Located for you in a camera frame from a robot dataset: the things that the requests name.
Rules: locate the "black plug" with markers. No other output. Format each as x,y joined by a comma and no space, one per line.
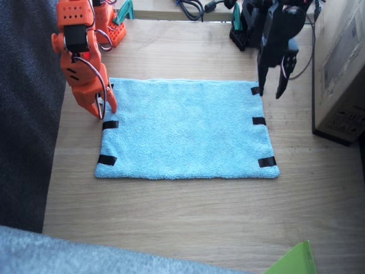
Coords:
229,3

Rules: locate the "orange arm base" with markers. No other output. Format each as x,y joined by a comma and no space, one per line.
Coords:
117,34

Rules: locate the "green sheet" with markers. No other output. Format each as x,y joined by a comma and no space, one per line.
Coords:
299,261

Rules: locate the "grey fabric cushion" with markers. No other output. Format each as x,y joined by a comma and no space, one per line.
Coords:
71,254

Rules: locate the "teal table clamp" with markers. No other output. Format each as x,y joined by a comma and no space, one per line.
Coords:
237,18
125,11

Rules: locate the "light blue towel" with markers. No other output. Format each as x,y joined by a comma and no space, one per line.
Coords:
182,128

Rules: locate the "cardboard box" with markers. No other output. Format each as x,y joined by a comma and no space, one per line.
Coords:
339,71

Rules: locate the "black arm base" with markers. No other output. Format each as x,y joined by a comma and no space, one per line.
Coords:
239,38

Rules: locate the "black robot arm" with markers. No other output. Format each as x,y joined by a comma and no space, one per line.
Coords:
253,17

